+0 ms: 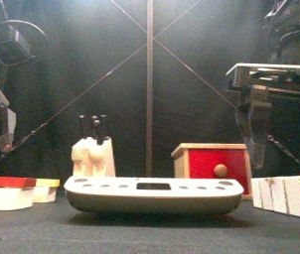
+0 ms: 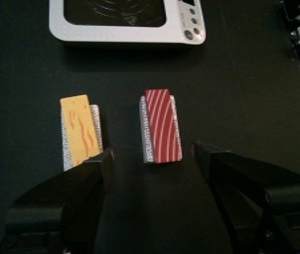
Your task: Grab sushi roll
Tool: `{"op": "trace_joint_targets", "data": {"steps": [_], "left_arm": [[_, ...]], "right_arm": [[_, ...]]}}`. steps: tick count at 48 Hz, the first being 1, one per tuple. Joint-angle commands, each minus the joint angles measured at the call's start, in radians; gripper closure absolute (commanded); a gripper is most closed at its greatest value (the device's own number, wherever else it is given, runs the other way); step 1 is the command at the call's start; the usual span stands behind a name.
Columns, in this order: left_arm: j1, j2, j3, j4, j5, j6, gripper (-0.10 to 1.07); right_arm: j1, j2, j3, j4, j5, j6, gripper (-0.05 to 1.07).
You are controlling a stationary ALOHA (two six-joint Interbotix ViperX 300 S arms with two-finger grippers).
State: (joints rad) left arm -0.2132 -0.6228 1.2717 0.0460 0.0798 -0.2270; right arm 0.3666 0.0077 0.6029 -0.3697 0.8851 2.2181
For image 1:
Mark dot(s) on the white printed carton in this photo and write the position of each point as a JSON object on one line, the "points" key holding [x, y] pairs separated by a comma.
{"points": [[289, 195]]}

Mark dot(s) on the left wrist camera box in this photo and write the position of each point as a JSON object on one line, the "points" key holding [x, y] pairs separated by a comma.
{"points": [[7, 49]]}

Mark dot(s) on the red wooden drawer box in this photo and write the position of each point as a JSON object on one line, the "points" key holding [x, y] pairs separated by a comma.
{"points": [[210, 162]]}

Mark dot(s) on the red topped nigiri sushi toy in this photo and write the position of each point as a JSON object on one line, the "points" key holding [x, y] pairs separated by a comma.
{"points": [[4, 193]]}

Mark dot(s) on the vertical metal frame pole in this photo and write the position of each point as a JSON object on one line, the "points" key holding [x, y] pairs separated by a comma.
{"points": [[150, 99]]}

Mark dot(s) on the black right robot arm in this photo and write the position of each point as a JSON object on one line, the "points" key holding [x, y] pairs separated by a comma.
{"points": [[296, 20]]}

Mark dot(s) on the wooden knife block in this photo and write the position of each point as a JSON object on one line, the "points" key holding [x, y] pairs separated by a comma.
{"points": [[92, 158]]}

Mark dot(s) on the yellow topped nigiri sushi toy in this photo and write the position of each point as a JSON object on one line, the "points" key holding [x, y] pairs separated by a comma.
{"points": [[45, 190]]}

